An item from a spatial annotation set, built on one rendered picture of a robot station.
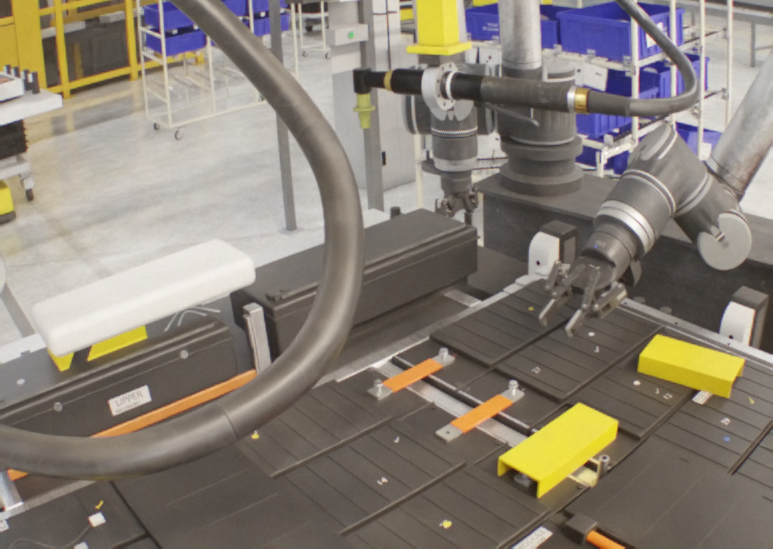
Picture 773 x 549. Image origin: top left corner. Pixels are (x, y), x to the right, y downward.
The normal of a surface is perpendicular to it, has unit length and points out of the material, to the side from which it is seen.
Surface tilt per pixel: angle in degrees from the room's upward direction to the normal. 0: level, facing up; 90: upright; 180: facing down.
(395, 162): 90
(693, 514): 0
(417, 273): 90
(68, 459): 46
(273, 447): 0
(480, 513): 0
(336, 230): 37
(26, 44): 90
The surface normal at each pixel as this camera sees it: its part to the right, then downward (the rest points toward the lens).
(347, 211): 0.26, -0.51
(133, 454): 0.08, -0.37
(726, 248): -0.24, 0.40
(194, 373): 0.66, 0.27
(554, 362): -0.05, -0.92
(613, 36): -0.73, 0.37
